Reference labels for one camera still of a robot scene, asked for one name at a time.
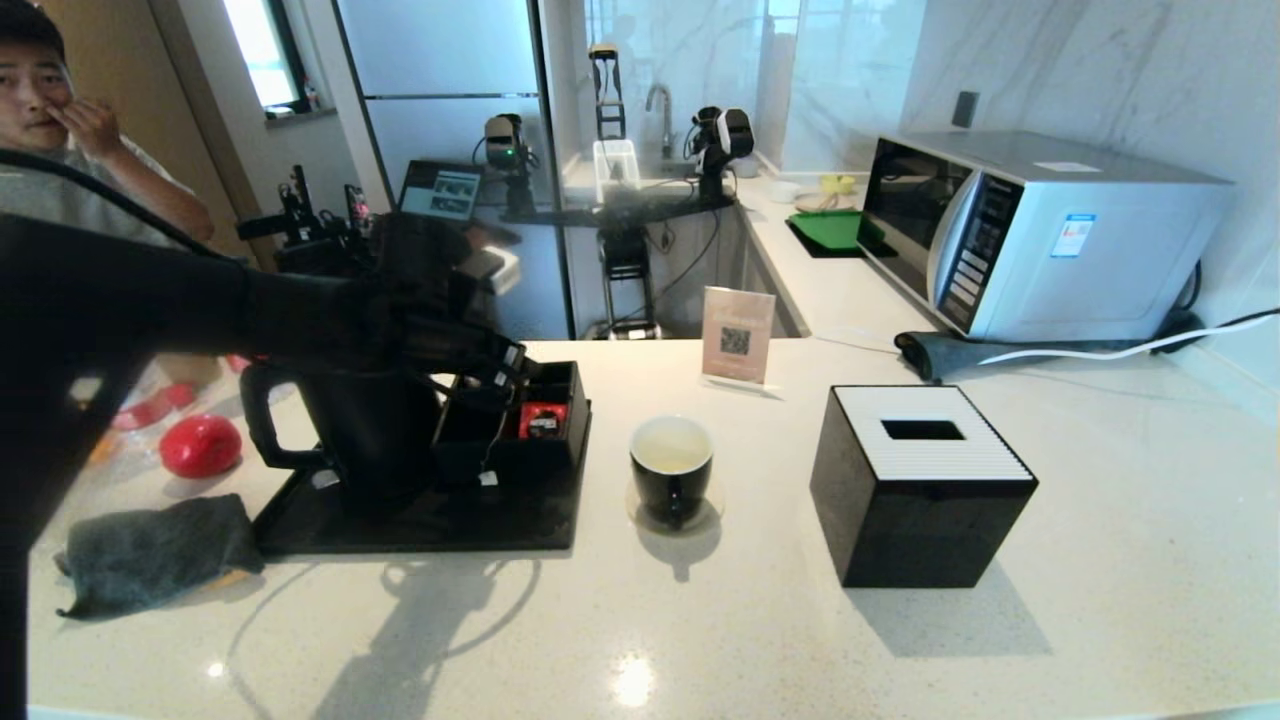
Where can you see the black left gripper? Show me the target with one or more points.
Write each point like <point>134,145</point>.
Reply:
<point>450,340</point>

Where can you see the black electric kettle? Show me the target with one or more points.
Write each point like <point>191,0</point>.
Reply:
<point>370,440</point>

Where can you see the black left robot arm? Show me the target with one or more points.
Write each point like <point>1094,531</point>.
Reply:
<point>100,320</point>

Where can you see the red sachet packet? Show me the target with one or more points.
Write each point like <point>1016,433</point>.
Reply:
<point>543,420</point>

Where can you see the black compartment organizer box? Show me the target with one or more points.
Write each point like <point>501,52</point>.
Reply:
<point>540,460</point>

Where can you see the black serving tray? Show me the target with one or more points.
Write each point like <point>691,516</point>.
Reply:
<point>450,525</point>

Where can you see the black mug white inside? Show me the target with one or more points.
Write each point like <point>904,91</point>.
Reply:
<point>672,490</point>

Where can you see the open laptop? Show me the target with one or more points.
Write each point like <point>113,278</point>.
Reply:
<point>440,190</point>

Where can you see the black background robot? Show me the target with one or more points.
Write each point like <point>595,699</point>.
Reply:
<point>625,210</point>

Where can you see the QR code sign stand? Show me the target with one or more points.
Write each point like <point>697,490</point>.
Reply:
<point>728,335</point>

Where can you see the small black lit device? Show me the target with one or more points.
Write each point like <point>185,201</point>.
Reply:
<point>356,205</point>

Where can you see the red round toy fruit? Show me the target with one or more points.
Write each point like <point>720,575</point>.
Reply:
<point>200,445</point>

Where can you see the grey refrigerator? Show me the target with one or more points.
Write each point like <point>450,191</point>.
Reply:
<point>450,60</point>

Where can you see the green tray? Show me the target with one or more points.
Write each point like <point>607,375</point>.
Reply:
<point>835,230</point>

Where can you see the grey orange microfiber cloth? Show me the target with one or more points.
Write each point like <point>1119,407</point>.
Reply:
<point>150,555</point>

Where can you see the yellow bowl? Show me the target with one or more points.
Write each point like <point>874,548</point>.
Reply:
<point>838,183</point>

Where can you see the window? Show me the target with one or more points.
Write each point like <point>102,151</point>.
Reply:
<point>262,50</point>

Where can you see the black tissue box white top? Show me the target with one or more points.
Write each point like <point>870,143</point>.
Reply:
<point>920,520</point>

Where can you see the dark grey cloth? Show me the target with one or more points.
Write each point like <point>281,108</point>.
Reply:
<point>950,352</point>

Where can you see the person in grey shirt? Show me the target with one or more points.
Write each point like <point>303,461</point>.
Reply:
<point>60,190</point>

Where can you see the silver microwave oven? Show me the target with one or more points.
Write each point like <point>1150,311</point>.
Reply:
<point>1100,250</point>

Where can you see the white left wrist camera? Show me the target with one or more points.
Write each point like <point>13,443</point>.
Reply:
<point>495,268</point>

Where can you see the black camera rig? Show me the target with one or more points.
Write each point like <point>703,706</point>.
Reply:
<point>310,240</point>

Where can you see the grey wall socket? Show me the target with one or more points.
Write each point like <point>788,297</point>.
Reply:
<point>965,110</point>

